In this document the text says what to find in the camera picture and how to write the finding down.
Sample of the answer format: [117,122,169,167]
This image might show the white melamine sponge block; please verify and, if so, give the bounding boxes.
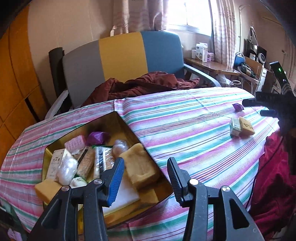
[103,172,140,216]

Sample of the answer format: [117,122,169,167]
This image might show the green cracker pack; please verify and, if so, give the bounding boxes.
[93,146,115,179]
[77,147,95,180]

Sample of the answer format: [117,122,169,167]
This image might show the yellow wedge sponge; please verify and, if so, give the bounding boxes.
[119,143,160,190]

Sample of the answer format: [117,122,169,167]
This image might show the white plastic bag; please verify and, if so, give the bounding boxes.
[112,139,129,159]

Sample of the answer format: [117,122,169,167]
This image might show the white fluffy puff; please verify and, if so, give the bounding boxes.
[57,154,78,186]

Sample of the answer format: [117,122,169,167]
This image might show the pink hair roller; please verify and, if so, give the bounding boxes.
[64,135,86,155]

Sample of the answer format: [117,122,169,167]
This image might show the white medicine carton box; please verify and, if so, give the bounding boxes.
[46,149,68,181]

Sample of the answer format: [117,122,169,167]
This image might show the yellow cube sponge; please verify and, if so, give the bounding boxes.
[35,179,62,204]

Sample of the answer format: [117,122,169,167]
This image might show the cream sock ball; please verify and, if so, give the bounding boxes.
[70,177,88,188]

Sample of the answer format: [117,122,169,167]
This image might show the purple origami paper piece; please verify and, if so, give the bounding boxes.
[86,132,110,146]

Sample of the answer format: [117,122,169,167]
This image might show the small green white carton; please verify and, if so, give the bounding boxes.
[229,118,241,137]

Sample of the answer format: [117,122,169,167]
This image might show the gold rectangular tin box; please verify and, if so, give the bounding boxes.
[42,111,173,229]

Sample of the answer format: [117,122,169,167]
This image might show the blue bag on desk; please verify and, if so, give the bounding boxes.
[233,52,245,69]

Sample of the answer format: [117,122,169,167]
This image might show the striped pink green bedsheet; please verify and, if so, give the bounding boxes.
[1,87,278,231]

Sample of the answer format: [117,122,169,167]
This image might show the black speaker and electronics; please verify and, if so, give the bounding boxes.
[244,26,267,66]

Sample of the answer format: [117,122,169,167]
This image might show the wooden side desk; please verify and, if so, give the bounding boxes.
[184,58,240,77]

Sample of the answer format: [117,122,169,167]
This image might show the white product boxes on desk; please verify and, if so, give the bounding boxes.
[191,43,214,62]

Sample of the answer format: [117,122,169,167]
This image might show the maroon crumpled cloth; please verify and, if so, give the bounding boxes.
[82,71,200,106]

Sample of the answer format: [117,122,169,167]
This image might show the red cloth at edge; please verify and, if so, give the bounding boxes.
[249,131,295,240]

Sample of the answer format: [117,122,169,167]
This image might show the grey yellow blue armchair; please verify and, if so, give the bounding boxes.
[46,31,220,119]

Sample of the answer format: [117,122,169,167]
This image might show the pink patterned curtain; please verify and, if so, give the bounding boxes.
[110,0,168,37]

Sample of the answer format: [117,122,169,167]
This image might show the orange wooden wall panel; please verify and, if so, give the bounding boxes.
[1,6,49,161]

